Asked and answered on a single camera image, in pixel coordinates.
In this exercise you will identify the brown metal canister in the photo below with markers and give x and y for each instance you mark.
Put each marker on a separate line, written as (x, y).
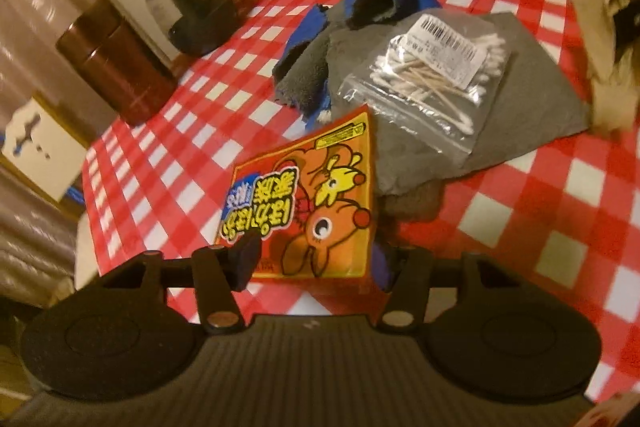
(120, 67)

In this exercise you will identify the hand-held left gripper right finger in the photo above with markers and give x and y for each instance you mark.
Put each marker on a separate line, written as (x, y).
(382, 269)

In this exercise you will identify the orange cartoon packet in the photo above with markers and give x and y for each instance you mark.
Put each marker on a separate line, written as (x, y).
(320, 207)

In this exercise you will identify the red white checked tablecloth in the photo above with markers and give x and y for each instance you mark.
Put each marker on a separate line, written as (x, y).
(525, 207)

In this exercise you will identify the beige stocking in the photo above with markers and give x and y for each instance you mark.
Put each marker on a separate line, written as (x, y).
(607, 72)

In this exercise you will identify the brown striped sock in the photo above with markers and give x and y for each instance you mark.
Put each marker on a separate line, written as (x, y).
(415, 204)

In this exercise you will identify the glass jar black base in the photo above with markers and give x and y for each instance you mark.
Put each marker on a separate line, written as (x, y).
(200, 7)

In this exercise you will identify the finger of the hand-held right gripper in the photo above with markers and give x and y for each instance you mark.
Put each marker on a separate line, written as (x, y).
(630, 27)

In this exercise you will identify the bag of cotton swabs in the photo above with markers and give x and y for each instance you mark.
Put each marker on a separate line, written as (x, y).
(425, 77)

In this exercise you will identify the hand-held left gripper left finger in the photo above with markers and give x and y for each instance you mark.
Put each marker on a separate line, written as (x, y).
(245, 263)

